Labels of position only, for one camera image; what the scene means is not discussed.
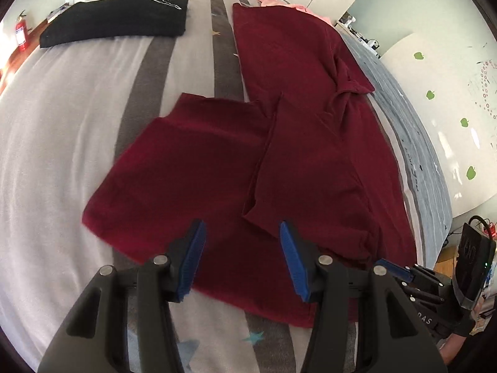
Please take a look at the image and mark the dark red t-shirt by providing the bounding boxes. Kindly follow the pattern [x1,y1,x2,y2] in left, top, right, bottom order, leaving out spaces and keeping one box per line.
[83,4,416,328]

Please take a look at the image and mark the person's right hand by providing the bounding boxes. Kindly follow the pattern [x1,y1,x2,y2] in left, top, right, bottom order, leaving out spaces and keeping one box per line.
[438,306,490,366]

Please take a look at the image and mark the white headboard with apples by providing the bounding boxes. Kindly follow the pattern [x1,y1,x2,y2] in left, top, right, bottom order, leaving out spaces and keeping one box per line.
[381,33,496,216]

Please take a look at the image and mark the striped star bed sheet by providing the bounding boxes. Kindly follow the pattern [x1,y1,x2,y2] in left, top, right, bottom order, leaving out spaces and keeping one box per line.
[1,0,452,372]

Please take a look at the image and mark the cluttered bedside table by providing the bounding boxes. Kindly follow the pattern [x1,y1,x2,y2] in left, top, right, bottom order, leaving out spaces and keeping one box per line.
[335,12,380,57]

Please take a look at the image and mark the pink printed t-shirt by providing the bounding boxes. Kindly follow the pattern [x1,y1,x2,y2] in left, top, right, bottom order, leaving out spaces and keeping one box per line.
[258,0,333,26]

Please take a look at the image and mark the red fire extinguisher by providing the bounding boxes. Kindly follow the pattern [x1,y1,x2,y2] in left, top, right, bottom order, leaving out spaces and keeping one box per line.
[15,10,29,51]

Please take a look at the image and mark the white shoes on floor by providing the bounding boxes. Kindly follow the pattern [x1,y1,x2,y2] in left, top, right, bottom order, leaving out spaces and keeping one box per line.
[46,2,71,23]

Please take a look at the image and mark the folded black garment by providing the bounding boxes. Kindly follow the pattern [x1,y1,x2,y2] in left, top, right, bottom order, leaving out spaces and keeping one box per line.
[39,0,189,48]

